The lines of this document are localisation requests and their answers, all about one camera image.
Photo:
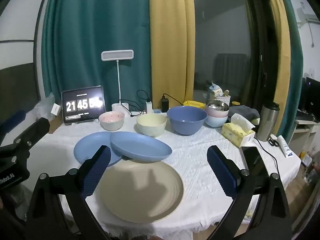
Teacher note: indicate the beige plate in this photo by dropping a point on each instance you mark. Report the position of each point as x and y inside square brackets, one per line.
[140, 192]

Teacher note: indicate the teal curtain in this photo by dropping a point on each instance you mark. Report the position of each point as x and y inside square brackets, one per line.
[293, 67]
[95, 30]

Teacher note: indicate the yellow tissue pack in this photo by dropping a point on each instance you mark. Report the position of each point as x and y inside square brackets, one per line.
[235, 132]

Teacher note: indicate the pink steel-lined bowl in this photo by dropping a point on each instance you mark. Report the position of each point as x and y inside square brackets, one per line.
[217, 108]

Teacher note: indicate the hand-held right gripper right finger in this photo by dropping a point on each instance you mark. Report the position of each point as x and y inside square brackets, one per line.
[221, 171]

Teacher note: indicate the white plastic basket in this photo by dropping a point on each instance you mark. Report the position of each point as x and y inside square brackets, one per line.
[220, 99]

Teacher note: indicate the white desk lamp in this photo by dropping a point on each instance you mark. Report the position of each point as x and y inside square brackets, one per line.
[117, 55]

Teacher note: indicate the cream bowl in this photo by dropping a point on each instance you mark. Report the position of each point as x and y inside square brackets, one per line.
[151, 127]

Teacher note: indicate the blue white packet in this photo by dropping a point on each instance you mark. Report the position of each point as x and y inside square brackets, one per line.
[215, 88]

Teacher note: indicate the small white box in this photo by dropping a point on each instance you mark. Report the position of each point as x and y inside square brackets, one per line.
[56, 110]

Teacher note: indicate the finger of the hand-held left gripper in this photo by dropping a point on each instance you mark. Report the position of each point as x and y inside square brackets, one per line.
[35, 131]
[13, 122]

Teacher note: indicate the pink dotted bowl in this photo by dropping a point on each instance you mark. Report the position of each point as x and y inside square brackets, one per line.
[111, 121]

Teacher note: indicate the white charger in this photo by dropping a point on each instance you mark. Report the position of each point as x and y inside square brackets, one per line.
[149, 107]

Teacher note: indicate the light blue bowl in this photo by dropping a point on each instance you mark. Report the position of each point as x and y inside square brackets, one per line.
[216, 122]

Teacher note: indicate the large blue bowl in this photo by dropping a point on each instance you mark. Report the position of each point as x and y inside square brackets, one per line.
[186, 121]

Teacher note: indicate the black phone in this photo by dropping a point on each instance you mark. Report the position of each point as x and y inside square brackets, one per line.
[253, 158]

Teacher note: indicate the black scissors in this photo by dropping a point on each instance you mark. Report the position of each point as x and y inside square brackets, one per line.
[274, 141]

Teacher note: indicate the tablet with clock display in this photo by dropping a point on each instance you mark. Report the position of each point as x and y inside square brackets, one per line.
[83, 105]

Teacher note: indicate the white tube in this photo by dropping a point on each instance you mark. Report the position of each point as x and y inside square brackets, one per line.
[285, 147]

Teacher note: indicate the round blue plate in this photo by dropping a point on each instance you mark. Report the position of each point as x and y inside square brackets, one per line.
[91, 147]

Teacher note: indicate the white tablecloth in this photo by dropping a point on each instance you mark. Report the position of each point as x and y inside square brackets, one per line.
[200, 152]

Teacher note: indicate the dark radiator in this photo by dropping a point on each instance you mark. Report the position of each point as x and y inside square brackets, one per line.
[231, 70]

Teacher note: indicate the yellow lid jar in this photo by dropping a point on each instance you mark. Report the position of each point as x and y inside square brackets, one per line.
[235, 103]

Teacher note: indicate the white power strip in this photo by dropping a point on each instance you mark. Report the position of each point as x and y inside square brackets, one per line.
[156, 110]

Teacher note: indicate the black monitor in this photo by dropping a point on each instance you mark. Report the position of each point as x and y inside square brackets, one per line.
[311, 95]

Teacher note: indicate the steel thermos cup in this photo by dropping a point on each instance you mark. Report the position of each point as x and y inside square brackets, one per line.
[267, 122]

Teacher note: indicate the white cabinet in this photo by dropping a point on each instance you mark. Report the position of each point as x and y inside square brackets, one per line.
[303, 135]

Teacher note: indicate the yellow wipes pack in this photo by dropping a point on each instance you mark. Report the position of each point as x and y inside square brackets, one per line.
[193, 104]

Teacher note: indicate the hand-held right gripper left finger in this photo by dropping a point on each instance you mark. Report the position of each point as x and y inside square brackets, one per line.
[96, 172]

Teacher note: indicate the yellow curtain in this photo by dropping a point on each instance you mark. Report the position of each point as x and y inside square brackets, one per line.
[170, 42]
[278, 42]

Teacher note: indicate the clear plastic bag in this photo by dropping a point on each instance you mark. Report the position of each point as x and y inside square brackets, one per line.
[42, 108]

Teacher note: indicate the oval blue plate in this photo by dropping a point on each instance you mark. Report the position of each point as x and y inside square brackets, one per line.
[140, 146]

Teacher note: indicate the grey cloth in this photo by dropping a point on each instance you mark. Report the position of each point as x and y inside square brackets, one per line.
[243, 111]

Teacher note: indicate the wooden utensil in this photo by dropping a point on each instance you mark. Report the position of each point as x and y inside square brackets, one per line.
[226, 93]

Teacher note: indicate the black charger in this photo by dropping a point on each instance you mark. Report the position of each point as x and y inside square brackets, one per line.
[165, 103]

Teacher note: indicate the cardboard box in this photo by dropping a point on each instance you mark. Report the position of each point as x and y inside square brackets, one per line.
[55, 128]

